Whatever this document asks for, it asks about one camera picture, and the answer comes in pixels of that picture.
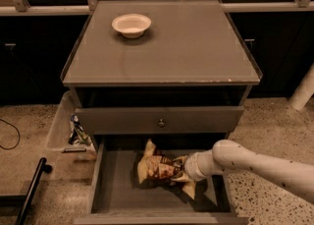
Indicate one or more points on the black metal bar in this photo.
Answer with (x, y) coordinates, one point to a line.
(23, 201)

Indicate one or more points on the grey drawer cabinet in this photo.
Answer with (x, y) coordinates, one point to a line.
(190, 56)

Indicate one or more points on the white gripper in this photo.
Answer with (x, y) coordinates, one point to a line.
(191, 166)

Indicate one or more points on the grey top drawer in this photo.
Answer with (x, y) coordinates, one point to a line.
(144, 120)

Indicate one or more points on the brass drawer knob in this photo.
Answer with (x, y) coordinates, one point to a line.
(161, 123)

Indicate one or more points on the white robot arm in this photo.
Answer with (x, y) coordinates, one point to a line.
(227, 156)

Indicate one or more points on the grey open middle drawer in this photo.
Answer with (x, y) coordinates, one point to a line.
(118, 198)

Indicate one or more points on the brown chip bag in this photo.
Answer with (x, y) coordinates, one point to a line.
(154, 165)

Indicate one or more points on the white paper bowl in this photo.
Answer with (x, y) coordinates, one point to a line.
(131, 25)

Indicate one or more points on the clear plastic bin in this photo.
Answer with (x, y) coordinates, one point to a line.
(62, 127)

